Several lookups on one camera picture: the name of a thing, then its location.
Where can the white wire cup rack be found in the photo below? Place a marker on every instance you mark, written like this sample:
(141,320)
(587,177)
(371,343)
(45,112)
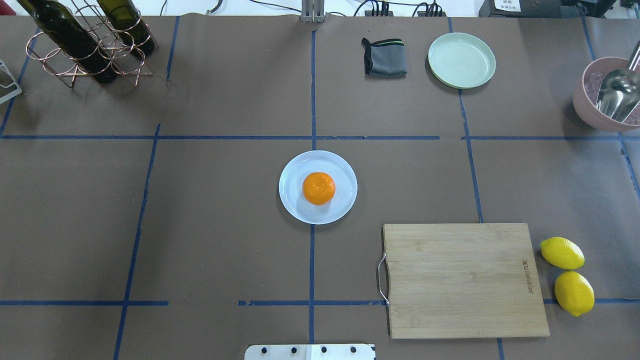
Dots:
(9,87)

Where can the bamboo cutting board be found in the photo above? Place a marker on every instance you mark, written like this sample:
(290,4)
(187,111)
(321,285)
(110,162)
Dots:
(462,280)

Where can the dark brown wine bottle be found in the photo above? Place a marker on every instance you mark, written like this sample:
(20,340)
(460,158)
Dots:
(131,28)

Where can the aluminium frame post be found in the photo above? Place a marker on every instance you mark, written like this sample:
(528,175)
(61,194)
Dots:
(313,11)

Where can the yellow lemon outer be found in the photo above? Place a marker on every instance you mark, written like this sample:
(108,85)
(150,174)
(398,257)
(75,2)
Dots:
(574,293)

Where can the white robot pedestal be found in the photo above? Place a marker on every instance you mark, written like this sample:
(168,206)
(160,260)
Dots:
(331,351)

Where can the light green plate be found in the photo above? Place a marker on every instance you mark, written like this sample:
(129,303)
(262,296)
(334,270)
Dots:
(461,60)

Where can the dark green wine bottle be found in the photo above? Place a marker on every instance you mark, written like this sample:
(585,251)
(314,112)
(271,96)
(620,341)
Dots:
(59,24)

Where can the orange fruit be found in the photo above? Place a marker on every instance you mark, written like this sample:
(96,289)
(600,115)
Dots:
(318,188)

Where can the black desktop box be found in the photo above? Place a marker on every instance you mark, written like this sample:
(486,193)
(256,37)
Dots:
(552,9)

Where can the grey folded cloth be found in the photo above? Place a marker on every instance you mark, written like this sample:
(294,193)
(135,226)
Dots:
(385,58)

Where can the yellow lemon near board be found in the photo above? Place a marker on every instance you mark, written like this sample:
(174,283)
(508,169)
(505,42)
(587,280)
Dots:
(562,253)

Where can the copper wire bottle rack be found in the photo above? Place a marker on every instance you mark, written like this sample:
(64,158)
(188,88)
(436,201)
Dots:
(101,40)

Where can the light blue plate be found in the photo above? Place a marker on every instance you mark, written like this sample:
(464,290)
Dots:
(290,187)

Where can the metal scoop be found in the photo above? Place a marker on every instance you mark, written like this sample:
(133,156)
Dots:
(619,92)

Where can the pink bowl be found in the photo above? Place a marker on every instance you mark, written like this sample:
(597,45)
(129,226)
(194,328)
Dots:
(586,91)

